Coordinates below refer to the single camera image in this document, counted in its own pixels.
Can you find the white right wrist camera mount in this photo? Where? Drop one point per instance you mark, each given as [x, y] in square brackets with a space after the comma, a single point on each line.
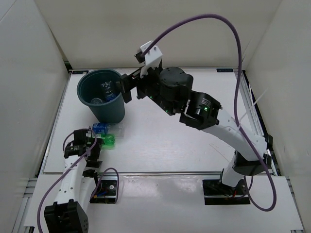
[151, 59]

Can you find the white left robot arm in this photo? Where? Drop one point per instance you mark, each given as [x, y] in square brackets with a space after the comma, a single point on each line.
[67, 213]

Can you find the dark teal plastic bin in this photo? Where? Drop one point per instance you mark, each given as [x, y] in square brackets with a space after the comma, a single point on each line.
[89, 87]

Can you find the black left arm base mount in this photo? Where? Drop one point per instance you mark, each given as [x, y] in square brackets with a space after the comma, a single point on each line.
[107, 192]

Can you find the green plastic soda bottle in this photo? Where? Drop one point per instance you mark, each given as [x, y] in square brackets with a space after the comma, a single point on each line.
[107, 141]

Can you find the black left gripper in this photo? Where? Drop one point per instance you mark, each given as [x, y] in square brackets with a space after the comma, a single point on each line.
[93, 161]

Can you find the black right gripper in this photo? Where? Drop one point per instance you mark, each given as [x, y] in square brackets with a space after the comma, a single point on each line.
[127, 83]

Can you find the clear unlabelled plastic bottle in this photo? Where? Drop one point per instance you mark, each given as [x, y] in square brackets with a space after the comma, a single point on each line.
[96, 101]

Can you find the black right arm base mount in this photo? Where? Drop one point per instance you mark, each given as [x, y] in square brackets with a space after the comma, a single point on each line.
[216, 193]

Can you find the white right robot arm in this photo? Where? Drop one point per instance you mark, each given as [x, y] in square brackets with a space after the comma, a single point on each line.
[205, 113]

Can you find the clear bottle blue Pocari label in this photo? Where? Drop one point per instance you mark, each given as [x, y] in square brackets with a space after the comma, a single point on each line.
[108, 128]

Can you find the clear bottle blue Aquarius label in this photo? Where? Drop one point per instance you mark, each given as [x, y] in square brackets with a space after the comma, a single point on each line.
[108, 90]

